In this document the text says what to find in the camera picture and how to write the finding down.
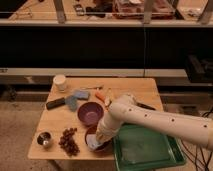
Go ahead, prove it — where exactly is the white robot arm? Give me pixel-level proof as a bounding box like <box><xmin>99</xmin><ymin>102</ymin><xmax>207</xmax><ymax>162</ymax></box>
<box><xmin>96</xmin><ymin>94</ymin><xmax>213</xmax><ymax>151</ymax></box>

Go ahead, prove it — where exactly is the grey towel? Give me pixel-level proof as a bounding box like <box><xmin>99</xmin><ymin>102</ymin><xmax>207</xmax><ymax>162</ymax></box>
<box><xmin>86</xmin><ymin>134</ymin><xmax>101</xmax><ymax>150</ymax></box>

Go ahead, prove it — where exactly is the orange carrot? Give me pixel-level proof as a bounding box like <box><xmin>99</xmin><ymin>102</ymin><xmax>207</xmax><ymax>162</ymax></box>
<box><xmin>95</xmin><ymin>91</ymin><xmax>105</xmax><ymax>102</ymax></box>

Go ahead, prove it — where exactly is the black box at right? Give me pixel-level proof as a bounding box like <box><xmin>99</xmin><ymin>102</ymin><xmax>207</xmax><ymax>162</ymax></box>
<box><xmin>185</xmin><ymin>55</ymin><xmax>213</xmax><ymax>83</ymax></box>

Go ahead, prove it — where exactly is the black rectangular block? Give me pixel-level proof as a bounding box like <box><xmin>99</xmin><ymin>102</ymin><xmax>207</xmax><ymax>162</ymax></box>
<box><xmin>46</xmin><ymin>98</ymin><xmax>65</xmax><ymax>110</ymax></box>

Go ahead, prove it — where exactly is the apple slice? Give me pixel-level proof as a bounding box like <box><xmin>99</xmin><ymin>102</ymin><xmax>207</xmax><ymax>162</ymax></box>
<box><xmin>104</xmin><ymin>97</ymin><xmax>111</xmax><ymax>106</ymax></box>

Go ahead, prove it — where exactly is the small metal cup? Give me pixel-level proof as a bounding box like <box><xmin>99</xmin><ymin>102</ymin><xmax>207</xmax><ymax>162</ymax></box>
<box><xmin>37</xmin><ymin>132</ymin><xmax>53</xmax><ymax>148</ymax></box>

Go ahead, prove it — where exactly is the red bowl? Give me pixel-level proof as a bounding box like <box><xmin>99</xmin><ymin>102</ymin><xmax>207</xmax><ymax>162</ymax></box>
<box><xmin>85</xmin><ymin>125</ymin><xmax>110</xmax><ymax>152</ymax></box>

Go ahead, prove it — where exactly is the wooden table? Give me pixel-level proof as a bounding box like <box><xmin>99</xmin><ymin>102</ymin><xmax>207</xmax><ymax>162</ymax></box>
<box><xmin>28</xmin><ymin>78</ymin><xmax>163</xmax><ymax>161</ymax></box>

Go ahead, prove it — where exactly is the bunch of dark grapes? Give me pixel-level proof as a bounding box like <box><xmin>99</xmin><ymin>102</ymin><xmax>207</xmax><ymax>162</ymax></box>
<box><xmin>59</xmin><ymin>128</ymin><xmax>80</xmax><ymax>156</ymax></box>

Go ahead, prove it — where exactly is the blue sponge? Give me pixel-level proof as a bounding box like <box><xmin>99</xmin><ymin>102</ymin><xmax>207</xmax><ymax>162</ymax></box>
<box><xmin>73</xmin><ymin>90</ymin><xmax>90</xmax><ymax>100</ymax></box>

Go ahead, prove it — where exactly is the white cup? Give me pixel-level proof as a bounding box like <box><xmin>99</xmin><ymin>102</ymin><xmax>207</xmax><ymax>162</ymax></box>
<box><xmin>53</xmin><ymin>74</ymin><xmax>67</xmax><ymax>91</ymax></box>

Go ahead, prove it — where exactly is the black handled tool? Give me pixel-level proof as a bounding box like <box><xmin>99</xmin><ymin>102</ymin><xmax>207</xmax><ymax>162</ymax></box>
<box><xmin>137</xmin><ymin>102</ymin><xmax>156</xmax><ymax>110</ymax></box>

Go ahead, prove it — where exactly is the purple bowl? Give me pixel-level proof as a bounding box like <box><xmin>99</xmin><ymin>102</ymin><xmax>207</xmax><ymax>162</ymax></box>
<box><xmin>77</xmin><ymin>102</ymin><xmax>104</xmax><ymax>126</ymax></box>

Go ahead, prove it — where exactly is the green plastic tray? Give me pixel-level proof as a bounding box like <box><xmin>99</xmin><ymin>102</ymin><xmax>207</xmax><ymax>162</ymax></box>
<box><xmin>113</xmin><ymin>124</ymin><xmax>186</xmax><ymax>171</ymax></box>

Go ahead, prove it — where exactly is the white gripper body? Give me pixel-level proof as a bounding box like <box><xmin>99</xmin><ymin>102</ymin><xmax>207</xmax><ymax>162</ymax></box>
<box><xmin>96</xmin><ymin>123</ymin><xmax>115</xmax><ymax>143</ymax></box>

